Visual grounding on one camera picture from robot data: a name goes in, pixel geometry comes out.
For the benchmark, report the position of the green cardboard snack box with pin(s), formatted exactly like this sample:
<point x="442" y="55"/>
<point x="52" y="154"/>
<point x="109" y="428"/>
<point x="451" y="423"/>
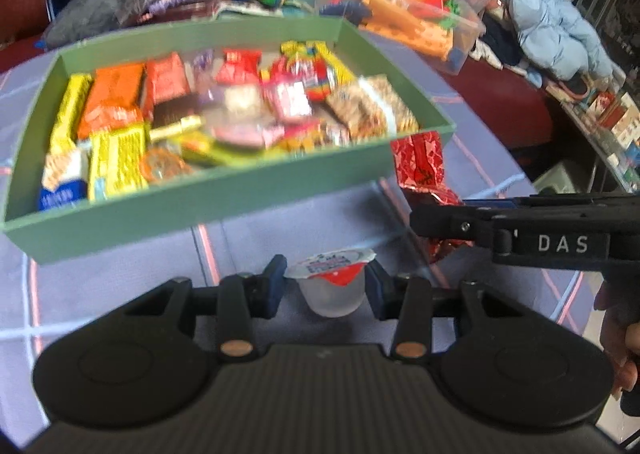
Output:
<point x="239" y="141"/>

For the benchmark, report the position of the red orange snack packet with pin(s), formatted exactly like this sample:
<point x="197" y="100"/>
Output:
<point x="164" y="79"/>

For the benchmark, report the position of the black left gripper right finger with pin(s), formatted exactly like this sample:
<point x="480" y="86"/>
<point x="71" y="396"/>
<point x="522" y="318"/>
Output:
<point x="409" y="301"/>

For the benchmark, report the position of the yellow snack bar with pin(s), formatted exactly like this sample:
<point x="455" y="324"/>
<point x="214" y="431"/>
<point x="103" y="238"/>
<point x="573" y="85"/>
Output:
<point x="62" y="138"/>

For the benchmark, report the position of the clear jelly cup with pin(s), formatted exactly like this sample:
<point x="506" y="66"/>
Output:
<point x="332" y="283"/>

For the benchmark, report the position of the grey plastic bag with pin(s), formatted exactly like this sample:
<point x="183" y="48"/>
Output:
<point x="85" y="19"/>

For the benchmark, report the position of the light blue puffer jacket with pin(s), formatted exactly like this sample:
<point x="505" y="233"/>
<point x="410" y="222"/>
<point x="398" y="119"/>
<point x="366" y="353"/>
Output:
<point x="555" y="37"/>

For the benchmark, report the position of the person right hand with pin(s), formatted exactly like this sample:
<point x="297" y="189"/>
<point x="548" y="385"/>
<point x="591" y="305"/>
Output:
<point x="619" y="339"/>

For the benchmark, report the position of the dark red leather sofa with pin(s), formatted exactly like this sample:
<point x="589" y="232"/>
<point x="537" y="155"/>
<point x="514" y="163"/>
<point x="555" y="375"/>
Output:
<point x="517" y="113"/>

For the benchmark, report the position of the rainbow skittles packet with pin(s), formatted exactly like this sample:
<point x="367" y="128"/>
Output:
<point x="303" y="62"/>

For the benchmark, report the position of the yellow lemon candy box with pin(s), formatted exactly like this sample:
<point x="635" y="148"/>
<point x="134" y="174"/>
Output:
<point x="115" y="162"/>

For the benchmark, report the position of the red foil snack packet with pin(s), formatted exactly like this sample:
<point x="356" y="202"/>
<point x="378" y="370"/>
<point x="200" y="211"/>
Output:
<point x="420" y="175"/>

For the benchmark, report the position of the granola bar pack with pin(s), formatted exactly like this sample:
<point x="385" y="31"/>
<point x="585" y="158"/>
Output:
<point x="369" y="107"/>

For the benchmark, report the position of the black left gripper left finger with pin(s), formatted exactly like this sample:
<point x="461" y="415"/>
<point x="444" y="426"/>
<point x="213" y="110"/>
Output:
<point x="240" y="299"/>

